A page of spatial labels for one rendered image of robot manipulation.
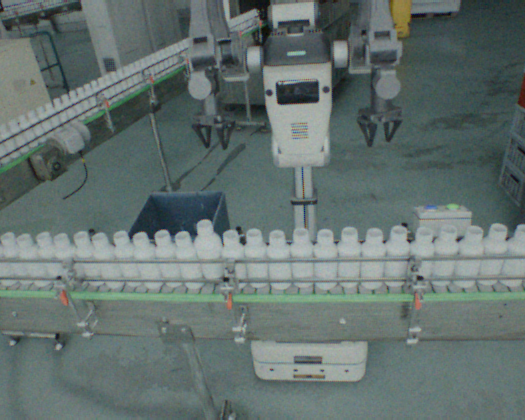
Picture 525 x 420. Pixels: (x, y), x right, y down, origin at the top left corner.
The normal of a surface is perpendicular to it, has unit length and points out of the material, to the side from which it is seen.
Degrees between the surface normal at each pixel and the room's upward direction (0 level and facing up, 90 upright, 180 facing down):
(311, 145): 90
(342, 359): 90
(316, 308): 90
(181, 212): 90
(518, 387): 0
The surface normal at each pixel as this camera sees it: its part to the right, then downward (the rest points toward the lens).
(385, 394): -0.10, -0.82
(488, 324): -0.10, 0.57
